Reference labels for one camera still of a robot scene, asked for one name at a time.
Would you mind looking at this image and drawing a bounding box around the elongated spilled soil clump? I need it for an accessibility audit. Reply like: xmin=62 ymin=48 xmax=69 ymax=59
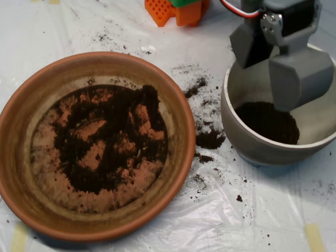
xmin=184 ymin=76 xmax=209 ymax=100

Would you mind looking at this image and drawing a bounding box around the white ceramic pot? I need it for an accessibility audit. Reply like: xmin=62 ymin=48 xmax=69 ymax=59
xmin=218 ymin=38 xmax=336 ymax=171

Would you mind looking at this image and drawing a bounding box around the large spilled soil pile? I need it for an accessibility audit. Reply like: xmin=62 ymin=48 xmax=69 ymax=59
xmin=195 ymin=127 xmax=227 ymax=151

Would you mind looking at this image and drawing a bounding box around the small spilled soil clump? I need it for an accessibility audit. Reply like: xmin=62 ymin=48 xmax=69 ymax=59
xmin=198 ymin=154 xmax=215 ymax=165

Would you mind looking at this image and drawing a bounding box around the terracotta saucer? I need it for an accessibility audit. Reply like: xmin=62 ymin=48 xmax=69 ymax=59
xmin=0 ymin=46 xmax=201 ymax=248

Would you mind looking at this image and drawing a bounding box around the clear plastic sheet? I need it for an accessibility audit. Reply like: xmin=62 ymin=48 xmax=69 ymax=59
xmin=0 ymin=0 xmax=336 ymax=252

